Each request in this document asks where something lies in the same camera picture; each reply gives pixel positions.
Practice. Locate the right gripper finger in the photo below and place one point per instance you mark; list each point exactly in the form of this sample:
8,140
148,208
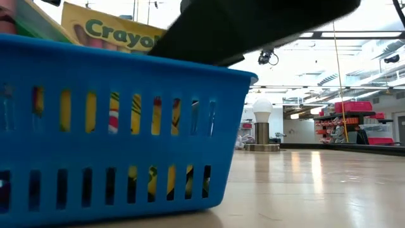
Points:
253,22

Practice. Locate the blue plastic slotted basket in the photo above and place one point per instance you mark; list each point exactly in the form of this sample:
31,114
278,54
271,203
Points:
126,152

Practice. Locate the black overhead beam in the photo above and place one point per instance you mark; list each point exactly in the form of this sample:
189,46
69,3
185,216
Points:
348,35

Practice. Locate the red plastic crate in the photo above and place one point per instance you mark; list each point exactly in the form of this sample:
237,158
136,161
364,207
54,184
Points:
352,106
381,141

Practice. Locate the black storage rack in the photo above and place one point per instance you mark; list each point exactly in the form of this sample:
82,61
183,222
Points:
345,115

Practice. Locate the dark hanging ceiling device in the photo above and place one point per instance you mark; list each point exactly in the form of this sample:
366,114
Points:
392,59

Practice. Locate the clear plastic bin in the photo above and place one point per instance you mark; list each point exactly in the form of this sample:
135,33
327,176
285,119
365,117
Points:
376,130

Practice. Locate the black overhead camera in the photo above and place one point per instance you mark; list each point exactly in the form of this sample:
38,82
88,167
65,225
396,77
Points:
265,57

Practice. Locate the black aluminium table frame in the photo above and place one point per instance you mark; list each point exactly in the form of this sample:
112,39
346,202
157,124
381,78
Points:
348,148

